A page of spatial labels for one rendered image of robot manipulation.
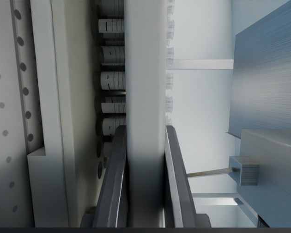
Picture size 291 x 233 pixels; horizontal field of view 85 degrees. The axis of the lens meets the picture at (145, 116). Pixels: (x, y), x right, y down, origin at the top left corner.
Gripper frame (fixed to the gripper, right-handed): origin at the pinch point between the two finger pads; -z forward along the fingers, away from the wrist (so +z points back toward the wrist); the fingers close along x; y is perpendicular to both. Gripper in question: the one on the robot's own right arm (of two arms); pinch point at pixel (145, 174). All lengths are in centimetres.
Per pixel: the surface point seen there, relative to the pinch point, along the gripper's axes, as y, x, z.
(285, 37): 2, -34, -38
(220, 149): 265, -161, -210
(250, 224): 332, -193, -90
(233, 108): 29, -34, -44
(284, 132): 7.6, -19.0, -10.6
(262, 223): 15.3, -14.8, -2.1
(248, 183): 12.0, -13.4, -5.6
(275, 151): 6.5, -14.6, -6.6
